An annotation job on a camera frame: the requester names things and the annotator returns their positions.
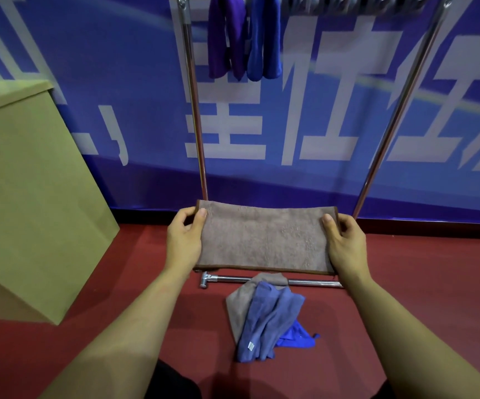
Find blue towel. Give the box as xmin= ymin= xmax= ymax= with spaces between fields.
xmin=247 ymin=0 xmax=283 ymax=83

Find crumpled taupe towel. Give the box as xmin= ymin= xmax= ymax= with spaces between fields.
xmin=225 ymin=273 xmax=290 ymax=345

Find blue banner with white print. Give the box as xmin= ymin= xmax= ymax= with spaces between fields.
xmin=0 ymin=0 xmax=480 ymax=226

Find person's left forearm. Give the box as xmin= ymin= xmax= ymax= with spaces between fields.
xmin=38 ymin=267 xmax=193 ymax=399

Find person's black trousers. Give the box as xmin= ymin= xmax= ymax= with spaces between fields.
xmin=143 ymin=359 xmax=397 ymax=399

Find grey-blue towel with tag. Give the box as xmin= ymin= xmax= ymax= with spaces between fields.
xmin=235 ymin=282 xmax=306 ymax=364

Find person's right hand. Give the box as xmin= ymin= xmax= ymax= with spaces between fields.
xmin=322 ymin=213 xmax=372 ymax=288

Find row of metal hooks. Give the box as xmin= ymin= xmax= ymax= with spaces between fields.
xmin=283 ymin=0 xmax=428 ymax=15

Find brown towel with dark trim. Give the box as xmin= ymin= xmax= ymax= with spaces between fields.
xmin=193 ymin=199 xmax=340 ymax=276

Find chrome clothes rack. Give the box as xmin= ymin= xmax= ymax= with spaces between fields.
xmin=168 ymin=0 xmax=457 ymax=290

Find person's right forearm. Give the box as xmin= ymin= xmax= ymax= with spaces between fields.
xmin=337 ymin=272 xmax=480 ymax=399

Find person's left hand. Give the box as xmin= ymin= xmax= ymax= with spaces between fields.
xmin=164 ymin=206 xmax=208 ymax=280

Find bright blue cloth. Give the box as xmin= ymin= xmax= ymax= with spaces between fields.
xmin=275 ymin=320 xmax=321 ymax=350

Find purple towel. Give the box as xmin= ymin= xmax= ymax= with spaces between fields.
xmin=207 ymin=0 xmax=249 ymax=81

